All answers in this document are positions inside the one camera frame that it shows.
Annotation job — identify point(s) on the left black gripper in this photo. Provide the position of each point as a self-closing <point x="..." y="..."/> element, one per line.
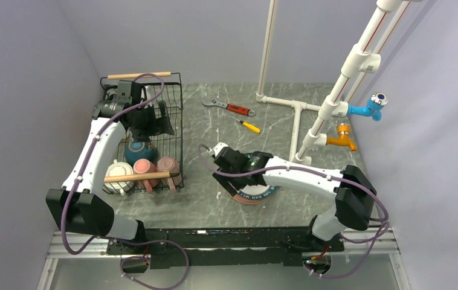
<point x="158" y="125"/>

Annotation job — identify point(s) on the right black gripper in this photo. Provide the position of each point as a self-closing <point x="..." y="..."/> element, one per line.
<point x="226" y="180"/>

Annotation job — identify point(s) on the teal rimmed lettered plate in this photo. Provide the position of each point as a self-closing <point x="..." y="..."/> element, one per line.
<point x="261" y="192"/>

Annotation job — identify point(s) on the black wire dish rack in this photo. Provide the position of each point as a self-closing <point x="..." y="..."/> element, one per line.
<point x="153" y="136"/>

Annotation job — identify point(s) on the light pink mug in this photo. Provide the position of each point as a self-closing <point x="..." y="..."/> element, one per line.
<point x="171" y="165"/>

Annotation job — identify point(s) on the dark brown bowl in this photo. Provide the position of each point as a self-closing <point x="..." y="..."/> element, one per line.
<point x="136" y="150"/>

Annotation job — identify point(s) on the salmon pink mug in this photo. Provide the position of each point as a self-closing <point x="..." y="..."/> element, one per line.
<point x="142" y="166"/>

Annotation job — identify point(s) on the white enamel cup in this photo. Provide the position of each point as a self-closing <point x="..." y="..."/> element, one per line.
<point x="120" y="187"/>

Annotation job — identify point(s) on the beige pink plate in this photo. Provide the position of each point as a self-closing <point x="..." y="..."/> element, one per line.
<point x="245" y="198"/>

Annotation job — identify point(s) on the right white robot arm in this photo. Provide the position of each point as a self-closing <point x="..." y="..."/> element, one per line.
<point x="351" y="193"/>

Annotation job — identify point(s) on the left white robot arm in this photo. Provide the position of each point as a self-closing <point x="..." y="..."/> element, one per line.
<point x="78" y="205"/>

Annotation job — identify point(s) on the orange faucet tap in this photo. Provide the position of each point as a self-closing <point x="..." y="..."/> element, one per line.
<point x="343" y="138"/>

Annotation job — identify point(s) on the blue faucet tap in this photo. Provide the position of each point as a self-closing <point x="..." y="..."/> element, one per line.
<point x="372" y="108"/>

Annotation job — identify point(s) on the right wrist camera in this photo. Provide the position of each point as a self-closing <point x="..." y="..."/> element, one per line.
<point x="217" y="149"/>

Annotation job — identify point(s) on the yellow handled screwdriver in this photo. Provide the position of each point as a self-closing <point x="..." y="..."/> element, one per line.
<point x="249" y="126"/>

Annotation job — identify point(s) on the red handled adjustable wrench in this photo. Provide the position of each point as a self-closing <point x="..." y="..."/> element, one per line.
<point x="230" y="107"/>

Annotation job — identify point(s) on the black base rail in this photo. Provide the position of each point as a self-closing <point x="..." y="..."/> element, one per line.
<point x="170" y="247"/>

